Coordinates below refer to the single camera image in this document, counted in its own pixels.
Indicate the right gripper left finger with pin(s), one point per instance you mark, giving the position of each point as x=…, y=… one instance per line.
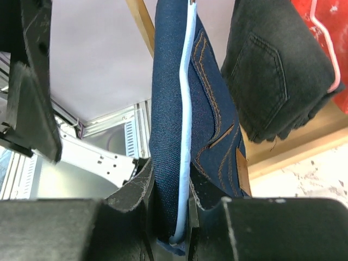
x=80, y=229

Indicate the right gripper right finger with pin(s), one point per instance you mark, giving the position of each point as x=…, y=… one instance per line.
x=225, y=228

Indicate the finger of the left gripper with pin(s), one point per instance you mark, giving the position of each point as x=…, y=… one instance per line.
x=28, y=123

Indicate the light blue wire hanger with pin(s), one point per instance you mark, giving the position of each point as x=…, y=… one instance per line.
x=185, y=155

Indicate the dark blue jeans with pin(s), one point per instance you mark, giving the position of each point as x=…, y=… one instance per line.
x=196, y=141

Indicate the black jeans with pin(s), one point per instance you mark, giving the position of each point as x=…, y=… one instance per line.
x=277, y=73

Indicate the pink wire hanger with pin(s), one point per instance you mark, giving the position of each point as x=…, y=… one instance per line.
x=329, y=44

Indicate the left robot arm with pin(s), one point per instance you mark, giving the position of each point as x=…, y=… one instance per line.
x=113, y=167

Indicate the red white patterned trousers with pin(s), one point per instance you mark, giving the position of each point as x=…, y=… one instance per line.
x=327, y=21

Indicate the wooden clothes rack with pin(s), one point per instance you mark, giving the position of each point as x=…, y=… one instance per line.
x=325, y=132

